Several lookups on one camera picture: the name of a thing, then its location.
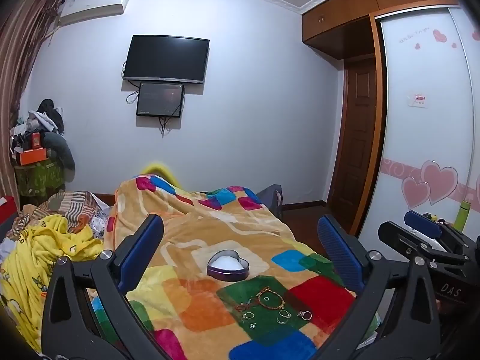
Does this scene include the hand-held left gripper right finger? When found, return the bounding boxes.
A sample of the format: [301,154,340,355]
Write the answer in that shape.
[315,214,441,360]

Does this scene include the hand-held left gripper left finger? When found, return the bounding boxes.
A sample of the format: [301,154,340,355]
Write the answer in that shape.
[40,213,177,360]

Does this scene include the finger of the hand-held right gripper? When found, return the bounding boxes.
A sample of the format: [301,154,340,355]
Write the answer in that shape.
[377,220,467,271]
[404,211,451,242]

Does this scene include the purple heart-shaped box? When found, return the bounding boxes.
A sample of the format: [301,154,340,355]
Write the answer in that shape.
[206,249,250,282]

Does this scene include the red string bracelet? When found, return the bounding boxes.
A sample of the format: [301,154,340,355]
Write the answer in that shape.
[235,295,263,313]

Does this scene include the green bottle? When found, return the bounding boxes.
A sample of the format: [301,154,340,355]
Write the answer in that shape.
[454,200,472,230]

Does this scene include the white wardrobe door pink hearts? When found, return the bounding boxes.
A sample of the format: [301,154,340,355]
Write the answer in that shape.
[360,5,480,241]

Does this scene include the yellow curved tube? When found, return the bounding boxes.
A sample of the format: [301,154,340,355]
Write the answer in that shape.
[139,162,181,189]

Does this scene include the brown striped blanket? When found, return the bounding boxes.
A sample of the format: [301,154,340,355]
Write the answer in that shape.
[13,190,113,241]

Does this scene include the colourful patchwork blanket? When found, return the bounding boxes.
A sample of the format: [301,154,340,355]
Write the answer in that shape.
[103,175,379,360]

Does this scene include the grey purple bag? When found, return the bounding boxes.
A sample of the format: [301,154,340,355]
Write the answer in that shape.
[257,184,284,216]

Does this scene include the yellow printed blanket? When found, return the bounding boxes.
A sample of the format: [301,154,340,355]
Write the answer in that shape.
[0,214,106,353]

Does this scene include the cluster of small silver rings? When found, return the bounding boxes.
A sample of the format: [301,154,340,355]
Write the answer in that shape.
[239,295,293,331]

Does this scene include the brown wooden door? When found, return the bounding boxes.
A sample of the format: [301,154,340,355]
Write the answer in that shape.
[326,58,378,211]

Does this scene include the green cloth covered stand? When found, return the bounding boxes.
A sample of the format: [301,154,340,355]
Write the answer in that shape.
[15,157,65,197]

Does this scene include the red flat box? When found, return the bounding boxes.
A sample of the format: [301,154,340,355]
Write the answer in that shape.
[0,195,18,234]

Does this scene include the orange flat box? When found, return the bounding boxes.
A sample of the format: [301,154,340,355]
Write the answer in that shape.
[19,148,48,166]

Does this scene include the black garment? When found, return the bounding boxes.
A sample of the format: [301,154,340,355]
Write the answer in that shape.
[37,98,64,134]

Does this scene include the wooden overhead cabinet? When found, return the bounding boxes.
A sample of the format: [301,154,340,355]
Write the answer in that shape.
[301,0,467,61]

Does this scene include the striped brown curtain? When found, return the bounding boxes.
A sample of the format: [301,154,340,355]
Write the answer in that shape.
[0,0,64,211]

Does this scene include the white air conditioner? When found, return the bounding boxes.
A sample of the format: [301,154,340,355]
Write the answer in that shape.
[58,0,132,28]

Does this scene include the gold chain bracelet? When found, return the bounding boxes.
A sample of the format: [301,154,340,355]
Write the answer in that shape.
[258,287,286,311]

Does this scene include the small black wall monitor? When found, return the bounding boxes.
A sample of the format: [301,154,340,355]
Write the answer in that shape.
[136,81,185,118]

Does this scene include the black wall television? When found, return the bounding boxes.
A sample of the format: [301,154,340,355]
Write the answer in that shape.
[122,35,211,84]

